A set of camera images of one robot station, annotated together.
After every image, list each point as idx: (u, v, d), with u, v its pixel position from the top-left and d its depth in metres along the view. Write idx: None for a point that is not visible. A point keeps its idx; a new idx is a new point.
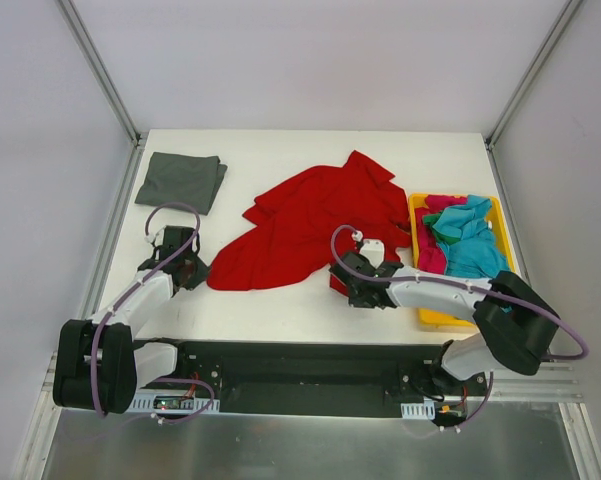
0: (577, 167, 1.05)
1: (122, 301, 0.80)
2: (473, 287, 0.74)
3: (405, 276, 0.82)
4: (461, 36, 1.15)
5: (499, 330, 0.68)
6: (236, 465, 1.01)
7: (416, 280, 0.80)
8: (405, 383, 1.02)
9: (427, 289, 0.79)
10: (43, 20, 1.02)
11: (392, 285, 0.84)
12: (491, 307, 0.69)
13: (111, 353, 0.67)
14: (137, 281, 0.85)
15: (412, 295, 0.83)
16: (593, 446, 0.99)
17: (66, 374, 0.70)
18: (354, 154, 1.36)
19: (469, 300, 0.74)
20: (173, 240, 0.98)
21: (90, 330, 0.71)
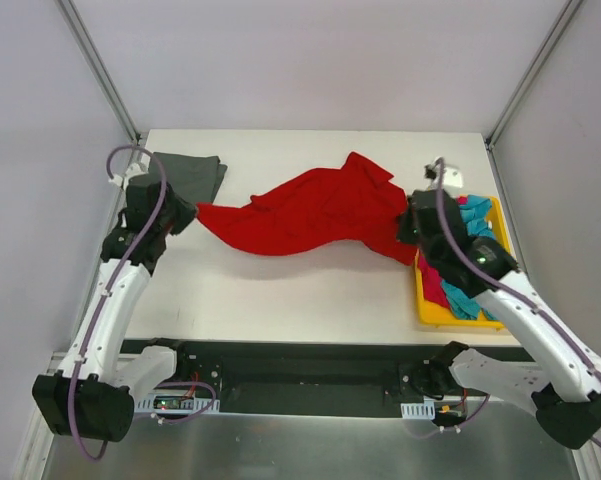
0: (578, 166, 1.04)
1: (90, 336, 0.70)
2: (597, 371, 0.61)
3: (525, 300, 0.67)
4: (461, 34, 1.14)
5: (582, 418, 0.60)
6: (236, 465, 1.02)
7: (535, 309, 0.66)
8: (404, 383, 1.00)
9: (539, 327, 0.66)
10: (41, 21, 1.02)
11: (500, 292, 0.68)
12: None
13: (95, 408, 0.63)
14: (102, 292, 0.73)
15: (511, 317, 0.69)
16: (593, 446, 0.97)
17: (57, 424, 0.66)
18: (353, 155, 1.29)
19: (585, 383, 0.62)
20: (138, 204, 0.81)
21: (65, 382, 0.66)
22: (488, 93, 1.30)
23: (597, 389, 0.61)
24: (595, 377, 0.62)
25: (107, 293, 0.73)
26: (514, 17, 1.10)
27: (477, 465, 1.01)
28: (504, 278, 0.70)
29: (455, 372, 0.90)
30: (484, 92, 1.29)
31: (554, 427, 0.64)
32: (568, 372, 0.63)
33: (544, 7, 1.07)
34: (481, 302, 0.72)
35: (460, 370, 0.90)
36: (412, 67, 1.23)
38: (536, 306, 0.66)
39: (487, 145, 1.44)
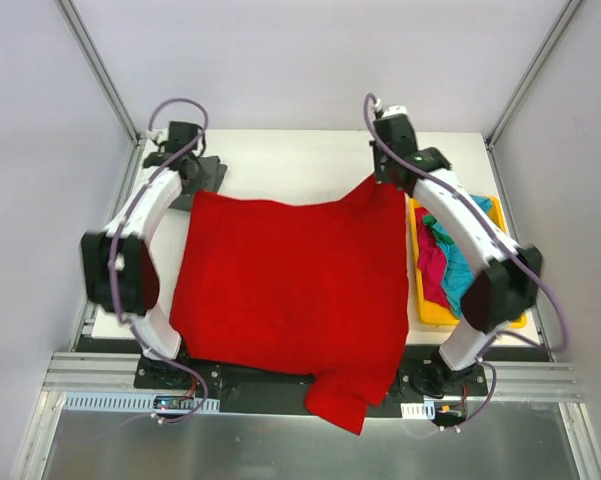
0: (577, 167, 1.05)
1: (133, 210, 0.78)
2: (496, 237, 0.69)
3: (444, 184, 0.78)
4: (462, 36, 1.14)
5: (495, 289, 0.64)
6: (236, 465, 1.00)
7: (455, 193, 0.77)
8: (405, 383, 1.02)
9: (458, 211, 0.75)
10: (42, 22, 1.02)
11: (427, 181, 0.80)
12: (501, 268, 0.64)
13: (134, 259, 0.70)
14: (145, 186, 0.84)
15: (436, 203, 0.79)
16: (594, 450, 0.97)
17: (95, 283, 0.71)
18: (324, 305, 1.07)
19: (487, 250, 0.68)
20: (180, 134, 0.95)
21: (106, 241, 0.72)
22: (488, 93, 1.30)
23: (497, 257, 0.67)
24: (496, 245, 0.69)
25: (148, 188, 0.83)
26: (514, 17, 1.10)
27: (478, 464, 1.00)
28: (436, 172, 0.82)
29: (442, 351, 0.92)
30: (484, 92, 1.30)
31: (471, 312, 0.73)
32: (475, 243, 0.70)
33: (543, 8, 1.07)
34: (417, 194, 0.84)
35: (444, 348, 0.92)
36: (413, 68, 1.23)
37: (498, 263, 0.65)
38: (455, 189, 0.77)
39: (487, 145, 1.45)
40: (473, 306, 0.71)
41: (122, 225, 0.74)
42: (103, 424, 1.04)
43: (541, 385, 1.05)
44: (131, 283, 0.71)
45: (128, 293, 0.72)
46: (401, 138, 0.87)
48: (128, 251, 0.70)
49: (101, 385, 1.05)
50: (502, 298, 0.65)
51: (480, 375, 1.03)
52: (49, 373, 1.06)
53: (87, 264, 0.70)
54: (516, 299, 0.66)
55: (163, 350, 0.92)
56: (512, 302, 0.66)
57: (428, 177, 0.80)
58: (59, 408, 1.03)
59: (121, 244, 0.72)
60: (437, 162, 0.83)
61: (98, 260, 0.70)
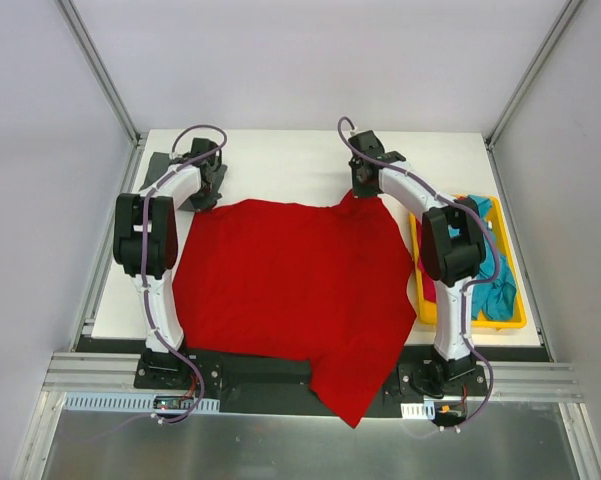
0: (577, 166, 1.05)
1: (163, 182, 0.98)
2: (438, 196, 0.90)
3: (396, 168, 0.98)
4: (462, 36, 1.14)
5: (438, 231, 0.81)
6: (235, 465, 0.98)
7: (405, 174, 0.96)
8: (404, 383, 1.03)
9: (405, 182, 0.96)
10: (41, 20, 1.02)
11: (384, 170, 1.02)
12: (441, 215, 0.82)
13: (160, 216, 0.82)
14: (173, 170, 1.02)
15: (394, 184, 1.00)
16: (594, 450, 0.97)
17: (123, 237, 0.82)
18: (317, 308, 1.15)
19: (430, 205, 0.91)
20: (200, 147, 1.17)
21: (138, 203, 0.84)
22: (488, 93, 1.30)
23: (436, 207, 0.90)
24: (437, 200, 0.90)
25: (175, 171, 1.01)
26: (514, 18, 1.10)
27: (480, 464, 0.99)
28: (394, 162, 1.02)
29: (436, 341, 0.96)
30: (484, 91, 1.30)
31: (430, 258, 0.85)
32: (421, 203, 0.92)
33: (543, 8, 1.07)
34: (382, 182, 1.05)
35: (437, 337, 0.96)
36: (412, 68, 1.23)
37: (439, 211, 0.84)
38: (406, 171, 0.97)
39: (487, 145, 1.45)
40: (429, 259, 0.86)
41: (154, 190, 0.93)
42: (103, 424, 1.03)
43: (541, 385, 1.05)
44: (156, 240, 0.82)
45: (152, 249, 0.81)
46: (369, 147, 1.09)
48: (157, 208, 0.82)
49: (101, 385, 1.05)
50: (445, 241, 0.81)
51: (480, 374, 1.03)
52: (49, 373, 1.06)
53: (120, 219, 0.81)
54: (461, 245, 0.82)
55: (168, 340, 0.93)
56: (457, 248, 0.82)
57: (387, 168, 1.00)
58: (59, 408, 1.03)
59: (150, 206, 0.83)
60: (393, 154, 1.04)
61: (130, 216, 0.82)
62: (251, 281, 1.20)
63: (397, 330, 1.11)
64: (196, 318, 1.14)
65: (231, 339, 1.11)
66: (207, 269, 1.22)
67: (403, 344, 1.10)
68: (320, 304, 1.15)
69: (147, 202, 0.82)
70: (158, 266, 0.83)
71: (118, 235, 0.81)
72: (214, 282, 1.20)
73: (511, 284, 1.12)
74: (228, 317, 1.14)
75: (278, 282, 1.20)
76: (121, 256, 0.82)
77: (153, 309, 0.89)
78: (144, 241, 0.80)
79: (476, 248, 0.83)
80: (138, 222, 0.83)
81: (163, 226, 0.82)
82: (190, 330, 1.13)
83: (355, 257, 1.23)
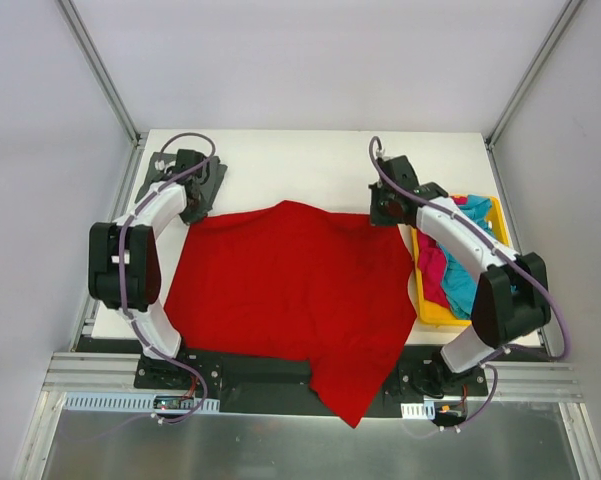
0: (577, 166, 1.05)
1: (143, 207, 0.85)
2: (497, 249, 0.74)
3: (441, 207, 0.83)
4: (462, 37, 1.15)
5: (500, 295, 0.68)
6: (235, 465, 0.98)
7: (451, 216, 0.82)
8: (405, 383, 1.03)
9: (452, 226, 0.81)
10: (41, 21, 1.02)
11: (425, 208, 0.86)
12: (502, 275, 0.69)
13: (139, 246, 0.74)
14: (154, 191, 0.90)
15: (436, 226, 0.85)
16: (594, 450, 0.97)
17: (98, 272, 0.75)
18: (318, 309, 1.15)
19: (487, 260, 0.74)
20: (186, 160, 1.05)
21: (116, 231, 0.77)
22: (488, 93, 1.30)
23: (497, 264, 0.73)
24: (495, 255, 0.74)
25: (156, 192, 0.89)
26: (514, 17, 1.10)
27: (480, 463, 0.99)
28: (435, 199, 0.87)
29: (446, 353, 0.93)
30: (484, 91, 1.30)
31: (486, 322, 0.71)
32: (473, 254, 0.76)
33: (544, 8, 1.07)
34: (420, 221, 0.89)
35: (447, 350, 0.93)
36: (412, 68, 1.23)
37: (499, 269, 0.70)
38: (452, 212, 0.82)
39: (487, 145, 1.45)
40: (482, 322, 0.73)
41: (132, 218, 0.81)
42: (103, 424, 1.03)
43: (541, 385, 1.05)
44: (135, 274, 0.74)
45: (131, 284, 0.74)
46: (402, 177, 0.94)
48: (136, 239, 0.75)
49: (101, 385, 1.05)
50: (507, 307, 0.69)
51: (480, 375, 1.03)
52: (49, 373, 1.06)
53: (95, 251, 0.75)
54: (523, 308, 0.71)
55: (165, 350, 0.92)
56: (519, 312, 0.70)
57: (430, 207, 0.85)
58: (59, 408, 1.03)
59: (129, 235, 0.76)
60: (433, 191, 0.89)
61: (105, 248, 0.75)
62: (252, 283, 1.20)
63: (397, 330, 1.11)
64: (196, 320, 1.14)
65: (231, 339, 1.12)
66: (208, 270, 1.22)
67: (403, 345, 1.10)
68: (320, 305, 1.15)
69: (124, 231, 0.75)
70: (138, 301, 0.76)
71: (94, 269, 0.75)
72: (215, 282, 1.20)
73: None
74: (228, 320, 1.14)
75: (278, 283, 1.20)
76: (98, 291, 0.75)
77: (146, 333, 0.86)
78: (122, 275, 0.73)
79: (538, 311, 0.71)
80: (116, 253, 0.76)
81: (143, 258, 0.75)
82: (190, 333, 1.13)
83: (355, 259, 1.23)
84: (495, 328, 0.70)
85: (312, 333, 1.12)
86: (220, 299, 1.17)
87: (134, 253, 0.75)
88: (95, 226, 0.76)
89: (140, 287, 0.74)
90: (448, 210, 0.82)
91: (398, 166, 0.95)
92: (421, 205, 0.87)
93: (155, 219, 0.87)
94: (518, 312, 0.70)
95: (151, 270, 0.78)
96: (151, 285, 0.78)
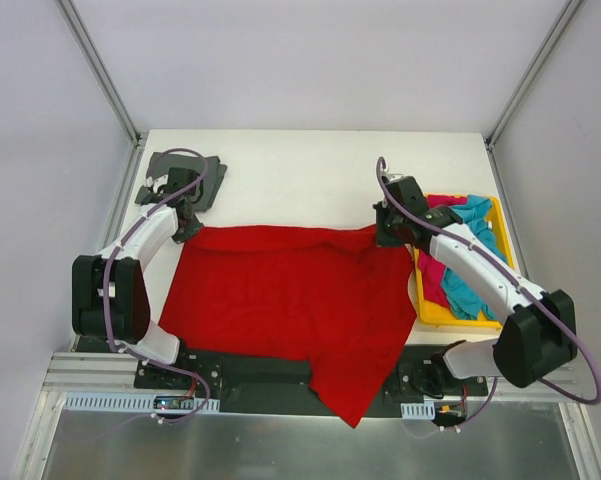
0: (577, 166, 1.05)
1: (129, 236, 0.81)
2: (522, 287, 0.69)
3: (459, 238, 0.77)
4: (461, 37, 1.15)
5: (529, 340, 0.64)
6: (235, 465, 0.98)
7: (469, 246, 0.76)
8: (405, 383, 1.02)
9: (472, 259, 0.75)
10: (42, 22, 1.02)
11: (441, 238, 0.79)
12: (532, 316, 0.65)
13: (125, 281, 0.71)
14: (142, 216, 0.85)
15: (453, 257, 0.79)
16: (594, 449, 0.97)
17: (83, 308, 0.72)
18: (318, 310, 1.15)
19: (512, 298, 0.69)
20: (178, 179, 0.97)
21: (100, 264, 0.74)
22: (487, 93, 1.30)
23: (523, 304, 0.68)
24: (521, 293, 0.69)
25: (145, 217, 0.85)
26: (513, 17, 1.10)
27: (480, 463, 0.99)
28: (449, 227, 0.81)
29: (449, 359, 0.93)
30: (483, 92, 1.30)
31: (510, 361, 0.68)
32: (496, 292, 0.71)
33: (543, 7, 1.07)
34: (434, 250, 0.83)
35: (451, 356, 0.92)
36: (412, 68, 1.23)
37: (527, 310, 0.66)
38: (470, 242, 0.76)
39: (487, 145, 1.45)
40: (505, 359, 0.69)
41: (117, 249, 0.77)
42: (102, 425, 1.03)
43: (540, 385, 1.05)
44: (121, 310, 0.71)
45: (117, 321, 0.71)
46: (410, 199, 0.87)
48: (121, 274, 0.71)
49: (101, 385, 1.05)
50: (536, 349, 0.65)
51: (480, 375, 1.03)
52: (49, 373, 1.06)
53: (78, 287, 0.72)
54: (550, 347, 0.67)
55: (162, 356, 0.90)
56: (545, 351, 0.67)
57: (446, 237, 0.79)
58: (59, 408, 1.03)
59: (114, 268, 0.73)
60: (446, 219, 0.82)
61: (89, 283, 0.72)
62: (252, 284, 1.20)
63: (397, 330, 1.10)
64: (196, 321, 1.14)
65: (231, 340, 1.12)
66: (208, 272, 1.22)
67: (404, 345, 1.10)
68: (320, 307, 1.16)
69: (109, 266, 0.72)
70: (125, 337, 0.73)
71: (78, 305, 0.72)
72: (216, 284, 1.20)
73: None
74: (228, 321, 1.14)
75: (279, 285, 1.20)
76: (83, 327, 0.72)
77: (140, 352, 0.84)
78: (107, 312, 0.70)
79: (566, 349, 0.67)
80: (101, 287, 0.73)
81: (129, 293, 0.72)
82: (190, 333, 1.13)
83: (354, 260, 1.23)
84: (520, 369, 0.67)
85: (312, 333, 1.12)
86: (220, 301, 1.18)
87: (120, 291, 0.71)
88: (78, 261, 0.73)
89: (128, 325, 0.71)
90: (467, 242, 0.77)
91: (409, 188, 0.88)
92: (435, 233, 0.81)
93: (142, 249, 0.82)
94: (544, 352, 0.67)
95: (138, 303, 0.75)
96: (138, 321, 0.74)
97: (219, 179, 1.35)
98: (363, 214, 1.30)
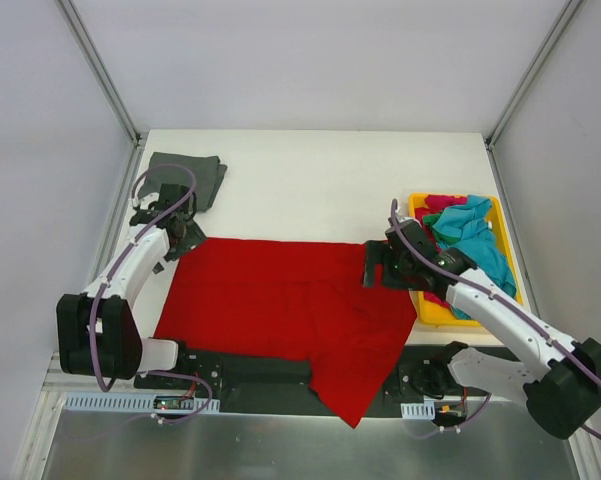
0: (577, 168, 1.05)
1: (116, 268, 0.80)
2: (553, 341, 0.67)
3: (478, 285, 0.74)
4: (461, 36, 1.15)
5: (567, 396, 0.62)
6: (235, 465, 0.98)
7: (490, 295, 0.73)
8: (405, 383, 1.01)
9: (497, 311, 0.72)
10: (41, 21, 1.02)
11: (459, 286, 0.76)
12: (567, 372, 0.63)
13: (110, 328, 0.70)
14: (130, 241, 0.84)
15: (474, 307, 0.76)
16: (593, 448, 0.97)
17: (71, 350, 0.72)
18: (318, 310, 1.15)
19: (545, 354, 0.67)
20: (170, 196, 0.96)
21: (86, 302, 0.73)
22: (487, 93, 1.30)
23: (557, 359, 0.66)
24: (552, 348, 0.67)
25: (134, 243, 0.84)
26: (514, 17, 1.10)
27: (479, 463, 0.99)
28: (465, 273, 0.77)
29: (456, 371, 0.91)
30: (483, 92, 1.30)
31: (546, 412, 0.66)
32: (527, 346, 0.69)
33: (544, 7, 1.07)
34: (450, 300, 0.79)
35: (462, 367, 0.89)
36: (412, 67, 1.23)
37: (562, 366, 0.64)
38: (491, 291, 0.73)
39: (487, 145, 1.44)
40: (541, 410, 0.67)
41: (104, 285, 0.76)
42: (102, 425, 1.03)
43: None
44: (110, 353, 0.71)
45: (106, 361, 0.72)
46: (418, 244, 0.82)
48: (106, 319, 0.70)
49: None
50: (576, 404, 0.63)
51: None
52: (49, 373, 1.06)
53: (63, 329, 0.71)
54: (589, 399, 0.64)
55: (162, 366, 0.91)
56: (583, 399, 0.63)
57: (464, 285, 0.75)
58: (59, 408, 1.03)
59: (100, 310, 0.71)
60: (459, 263, 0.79)
61: (75, 327, 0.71)
62: (253, 285, 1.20)
63: (395, 331, 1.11)
64: (196, 321, 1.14)
65: (230, 340, 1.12)
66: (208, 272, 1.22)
67: (403, 345, 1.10)
68: (320, 307, 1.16)
69: (94, 310, 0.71)
70: (116, 375, 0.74)
71: (66, 347, 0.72)
72: (216, 285, 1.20)
73: (512, 285, 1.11)
74: (229, 321, 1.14)
75: (280, 286, 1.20)
76: (73, 367, 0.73)
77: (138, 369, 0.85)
78: (95, 358, 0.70)
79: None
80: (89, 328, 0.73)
81: (115, 337, 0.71)
82: (189, 333, 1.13)
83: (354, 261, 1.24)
84: (557, 419, 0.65)
85: (312, 334, 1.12)
86: (220, 303, 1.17)
87: (108, 337, 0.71)
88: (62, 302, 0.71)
89: (120, 366, 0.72)
90: (487, 290, 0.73)
91: (415, 232, 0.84)
92: (451, 281, 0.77)
93: (131, 280, 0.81)
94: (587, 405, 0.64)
95: (128, 342, 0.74)
96: (129, 361, 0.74)
97: (220, 178, 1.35)
98: (363, 215, 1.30)
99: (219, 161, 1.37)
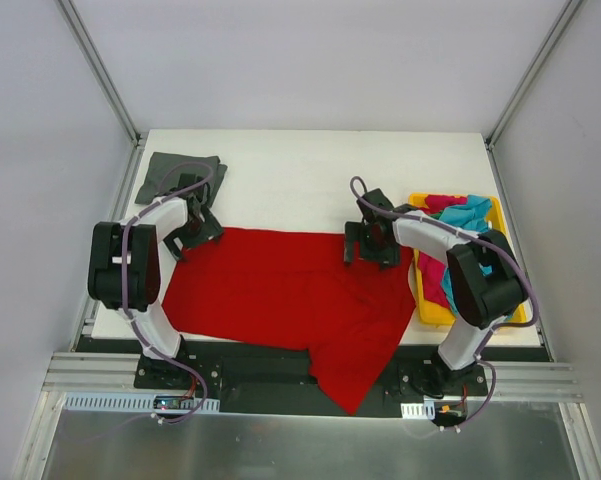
0: (577, 167, 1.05)
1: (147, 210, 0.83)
2: (460, 233, 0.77)
3: (411, 214, 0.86)
4: (461, 37, 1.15)
5: (468, 269, 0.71)
6: (235, 465, 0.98)
7: (420, 220, 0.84)
8: (405, 383, 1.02)
9: (424, 227, 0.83)
10: (42, 21, 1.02)
11: (399, 222, 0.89)
12: (467, 250, 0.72)
13: (142, 245, 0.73)
14: (157, 200, 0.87)
15: (413, 235, 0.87)
16: (593, 448, 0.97)
17: (98, 271, 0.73)
18: (318, 302, 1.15)
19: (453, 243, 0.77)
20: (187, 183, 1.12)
21: (119, 231, 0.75)
22: (488, 93, 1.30)
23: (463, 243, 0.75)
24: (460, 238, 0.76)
25: (160, 201, 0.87)
26: (514, 17, 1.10)
27: (479, 463, 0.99)
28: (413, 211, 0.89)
29: (444, 352, 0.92)
30: (483, 91, 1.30)
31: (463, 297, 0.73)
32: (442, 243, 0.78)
33: (544, 7, 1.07)
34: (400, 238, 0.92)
35: (445, 348, 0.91)
36: (412, 67, 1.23)
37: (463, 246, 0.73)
38: (421, 217, 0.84)
39: (487, 145, 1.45)
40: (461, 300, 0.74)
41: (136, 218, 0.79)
42: (102, 425, 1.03)
43: (540, 385, 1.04)
44: (137, 271, 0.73)
45: (131, 282, 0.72)
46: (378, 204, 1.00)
48: (139, 238, 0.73)
49: (101, 385, 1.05)
50: (478, 279, 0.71)
51: (480, 374, 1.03)
52: (49, 373, 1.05)
53: (95, 250, 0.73)
54: (498, 283, 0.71)
55: (164, 350, 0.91)
56: (495, 285, 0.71)
57: (402, 218, 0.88)
58: (59, 408, 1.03)
59: (131, 234, 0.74)
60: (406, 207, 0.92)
61: (108, 246, 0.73)
62: (254, 278, 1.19)
63: (395, 322, 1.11)
64: (197, 314, 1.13)
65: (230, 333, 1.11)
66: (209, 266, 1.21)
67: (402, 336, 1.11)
68: (320, 298, 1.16)
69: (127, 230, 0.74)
70: (138, 301, 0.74)
71: (95, 266, 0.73)
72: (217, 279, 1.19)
73: None
74: (229, 314, 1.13)
75: (280, 277, 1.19)
76: (97, 291, 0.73)
77: (145, 332, 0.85)
78: (123, 273, 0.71)
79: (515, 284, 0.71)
80: (117, 253, 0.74)
81: (144, 255, 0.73)
82: (190, 328, 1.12)
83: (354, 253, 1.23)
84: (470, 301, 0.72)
85: (311, 323, 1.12)
86: (221, 295, 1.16)
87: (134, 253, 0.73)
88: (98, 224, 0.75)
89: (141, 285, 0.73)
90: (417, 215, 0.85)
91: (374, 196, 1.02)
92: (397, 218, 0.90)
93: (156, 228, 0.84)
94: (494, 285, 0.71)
95: (152, 271, 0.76)
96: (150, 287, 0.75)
97: (221, 178, 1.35)
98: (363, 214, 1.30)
99: (219, 161, 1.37)
